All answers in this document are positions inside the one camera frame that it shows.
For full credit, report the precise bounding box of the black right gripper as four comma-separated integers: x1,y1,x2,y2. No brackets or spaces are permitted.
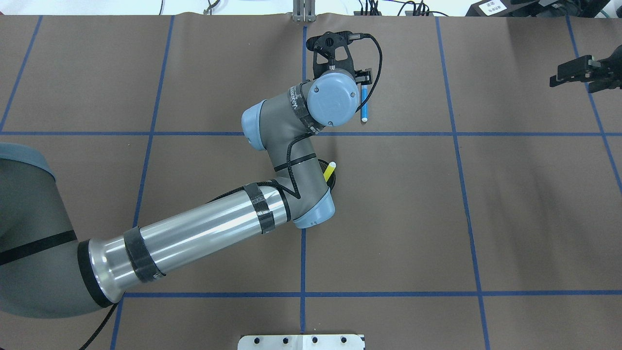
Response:
550,46,622,93

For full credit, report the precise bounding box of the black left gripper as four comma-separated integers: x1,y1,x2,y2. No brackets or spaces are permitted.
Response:
306,31,372,86

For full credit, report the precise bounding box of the blue highlighter pen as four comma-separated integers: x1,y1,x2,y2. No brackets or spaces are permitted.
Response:
360,86,369,124

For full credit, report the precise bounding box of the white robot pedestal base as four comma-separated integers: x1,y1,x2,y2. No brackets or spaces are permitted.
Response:
237,334,366,350

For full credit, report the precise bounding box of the black usb hub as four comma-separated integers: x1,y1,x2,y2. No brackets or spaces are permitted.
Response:
353,0,382,16
399,0,433,17

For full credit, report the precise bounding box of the black mesh pen cup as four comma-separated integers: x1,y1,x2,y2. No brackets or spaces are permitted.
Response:
318,159,336,191

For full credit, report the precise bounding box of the aluminium clamp bracket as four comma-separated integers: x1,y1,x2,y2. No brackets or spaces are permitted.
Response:
292,0,317,22

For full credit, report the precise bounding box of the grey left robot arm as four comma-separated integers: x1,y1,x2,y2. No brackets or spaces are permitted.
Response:
0,31,378,318

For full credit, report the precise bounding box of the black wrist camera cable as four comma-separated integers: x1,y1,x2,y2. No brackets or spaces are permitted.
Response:
350,33,383,117

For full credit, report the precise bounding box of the yellow highlighter pen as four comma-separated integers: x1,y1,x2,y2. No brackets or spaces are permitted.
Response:
324,161,336,182

